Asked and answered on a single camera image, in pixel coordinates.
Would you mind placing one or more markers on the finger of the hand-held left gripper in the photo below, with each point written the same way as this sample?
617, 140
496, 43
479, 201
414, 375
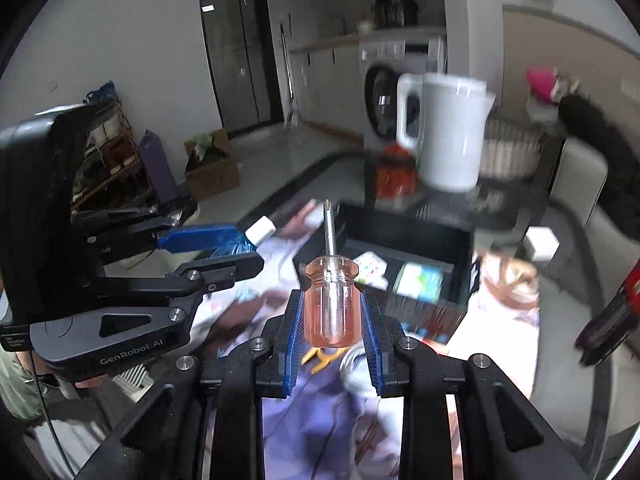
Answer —
200, 240
220, 272

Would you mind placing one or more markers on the printed desk mat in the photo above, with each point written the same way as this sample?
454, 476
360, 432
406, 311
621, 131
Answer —
320, 425

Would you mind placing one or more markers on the dark framed glass door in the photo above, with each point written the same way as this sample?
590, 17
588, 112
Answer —
235, 60

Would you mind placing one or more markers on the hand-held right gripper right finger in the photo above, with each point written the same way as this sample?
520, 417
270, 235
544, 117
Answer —
372, 345

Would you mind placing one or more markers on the shoe rack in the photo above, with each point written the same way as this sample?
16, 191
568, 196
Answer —
115, 150

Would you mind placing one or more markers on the black cardboard box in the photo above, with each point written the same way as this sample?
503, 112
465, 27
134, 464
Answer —
430, 317

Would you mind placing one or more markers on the small white block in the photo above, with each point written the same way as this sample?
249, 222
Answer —
261, 231

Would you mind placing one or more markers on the cola bottle red label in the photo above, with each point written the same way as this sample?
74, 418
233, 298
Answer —
610, 320

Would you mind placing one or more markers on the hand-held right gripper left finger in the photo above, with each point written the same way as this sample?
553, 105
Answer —
295, 345

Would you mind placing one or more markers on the white washing machine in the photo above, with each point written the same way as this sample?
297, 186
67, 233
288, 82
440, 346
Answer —
380, 60

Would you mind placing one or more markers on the red box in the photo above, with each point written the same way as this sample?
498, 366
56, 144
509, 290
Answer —
395, 180

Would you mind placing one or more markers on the white printed card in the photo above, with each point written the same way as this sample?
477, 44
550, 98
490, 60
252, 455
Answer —
370, 267

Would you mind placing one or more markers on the white kitchen base cabinets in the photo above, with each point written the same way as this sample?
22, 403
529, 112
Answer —
325, 90

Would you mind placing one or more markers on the black pressure cooker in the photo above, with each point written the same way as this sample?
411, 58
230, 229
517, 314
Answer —
397, 12

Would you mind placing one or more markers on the wicker basket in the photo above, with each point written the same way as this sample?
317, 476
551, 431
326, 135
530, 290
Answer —
510, 150

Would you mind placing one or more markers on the white charger cube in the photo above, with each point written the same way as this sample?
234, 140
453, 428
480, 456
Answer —
542, 244

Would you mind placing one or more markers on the brown cardboard box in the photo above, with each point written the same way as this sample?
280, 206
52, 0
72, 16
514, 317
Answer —
212, 180

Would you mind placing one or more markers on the white tape roll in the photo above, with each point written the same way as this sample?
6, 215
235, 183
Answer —
350, 375

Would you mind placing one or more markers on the pink cloth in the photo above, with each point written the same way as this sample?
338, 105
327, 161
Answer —
540, 82

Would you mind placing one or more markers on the white electric kettle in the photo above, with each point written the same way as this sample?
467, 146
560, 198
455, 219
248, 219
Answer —
450, 135

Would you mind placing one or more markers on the purple rolled mat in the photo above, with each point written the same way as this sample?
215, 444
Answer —
157, 170

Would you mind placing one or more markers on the black padded jacket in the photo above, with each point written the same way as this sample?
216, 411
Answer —
595, 115

